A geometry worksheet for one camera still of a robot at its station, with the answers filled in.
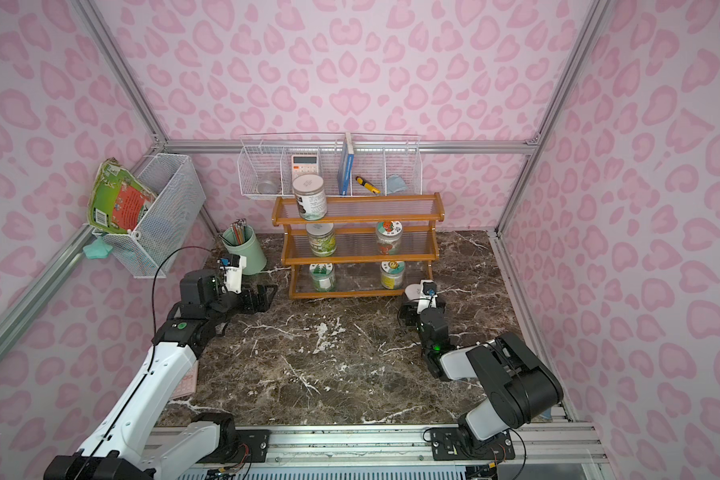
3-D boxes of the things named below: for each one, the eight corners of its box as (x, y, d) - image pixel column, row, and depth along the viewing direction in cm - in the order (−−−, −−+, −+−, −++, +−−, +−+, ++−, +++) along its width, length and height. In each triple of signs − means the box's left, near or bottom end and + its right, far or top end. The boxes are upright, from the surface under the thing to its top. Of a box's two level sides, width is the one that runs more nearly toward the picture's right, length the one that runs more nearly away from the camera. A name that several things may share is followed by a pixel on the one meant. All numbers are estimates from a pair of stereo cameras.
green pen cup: (236, 275, 110) (218, 244, 97) (243, 258, 115) (226, 226, 102) (263, 275, 109) (248, 244, 97) (268, 258, 115) (255, 226, 102)
